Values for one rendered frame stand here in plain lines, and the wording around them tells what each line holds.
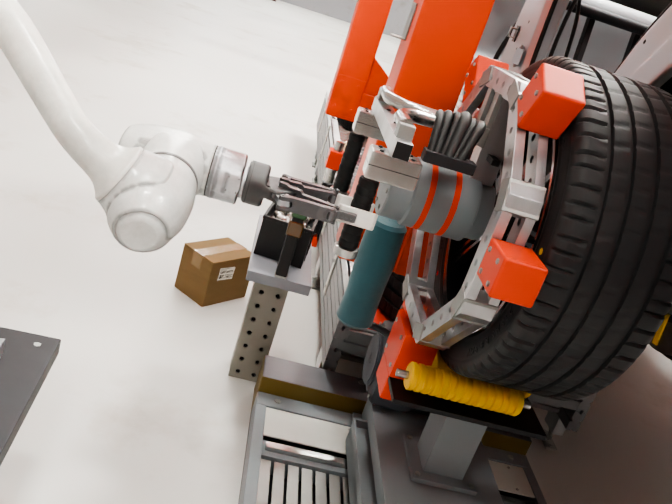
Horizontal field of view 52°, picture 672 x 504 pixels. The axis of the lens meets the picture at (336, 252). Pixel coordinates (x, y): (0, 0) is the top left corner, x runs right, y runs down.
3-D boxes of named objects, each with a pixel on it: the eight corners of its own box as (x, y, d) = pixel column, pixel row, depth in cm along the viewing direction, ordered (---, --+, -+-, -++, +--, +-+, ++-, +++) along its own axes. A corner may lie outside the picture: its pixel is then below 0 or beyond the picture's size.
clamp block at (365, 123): (392, 144, 149) (400, 121, 147) (352, 132, 148) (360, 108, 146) (390, 139, 154) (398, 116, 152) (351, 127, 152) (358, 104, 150)
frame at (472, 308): (459, 397, 125) (588, 109, 105) (425, 389, 124) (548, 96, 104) (417, 273, 175) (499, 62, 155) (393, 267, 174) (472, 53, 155)
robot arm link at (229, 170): (201, 203, 115) (236, 213, 116) (214, 152, 112) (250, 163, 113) (209, 187, 124) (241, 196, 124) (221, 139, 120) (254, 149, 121)
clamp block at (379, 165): (413, 192, 118) (424, 163, 116) (363, 177, 116) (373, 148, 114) (410, 183, 122) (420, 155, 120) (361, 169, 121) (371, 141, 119)
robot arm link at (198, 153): (210, 183, 125) (196, 220, 114) (124, 159, 123) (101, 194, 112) (222, 130, 119) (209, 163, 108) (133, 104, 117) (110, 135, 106)
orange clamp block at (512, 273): (516, 285, 117) (532, 309, 108) (473, 273, 116) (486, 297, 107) (533, 248, 114) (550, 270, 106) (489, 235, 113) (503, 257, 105)
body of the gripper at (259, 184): (241, 192, 124) (291, 206, 125) (236, 208, 116) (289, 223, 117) (251, 153, 121) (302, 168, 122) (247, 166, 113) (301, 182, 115)
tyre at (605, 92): (771, 96, 104) (587, 84, 168) (631, 49, 101) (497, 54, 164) (605, 470, 120) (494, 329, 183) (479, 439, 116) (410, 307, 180)
